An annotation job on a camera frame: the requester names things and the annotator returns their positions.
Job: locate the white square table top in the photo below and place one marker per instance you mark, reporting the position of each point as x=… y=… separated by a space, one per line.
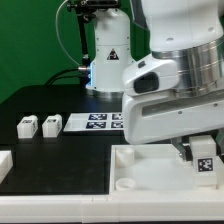
x=156 y=167

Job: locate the white obstacle wall front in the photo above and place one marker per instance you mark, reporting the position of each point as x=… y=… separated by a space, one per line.
x=202 y=206

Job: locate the white obstacle wall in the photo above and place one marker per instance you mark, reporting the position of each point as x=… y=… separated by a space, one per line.
x=6 y=163
x=202 y=206

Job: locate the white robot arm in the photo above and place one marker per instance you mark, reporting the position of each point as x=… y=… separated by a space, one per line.
x=177 y=27

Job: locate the black camera stand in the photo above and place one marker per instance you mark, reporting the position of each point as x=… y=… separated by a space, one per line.
x=85 y=12

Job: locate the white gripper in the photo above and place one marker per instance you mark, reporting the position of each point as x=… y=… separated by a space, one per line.
x=168 y=98

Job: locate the white obstacle wall left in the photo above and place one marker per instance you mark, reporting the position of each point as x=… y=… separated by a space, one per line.
x=6 y=163

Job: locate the white marker base plate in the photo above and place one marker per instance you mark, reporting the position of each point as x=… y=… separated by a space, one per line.
x=80 y=122

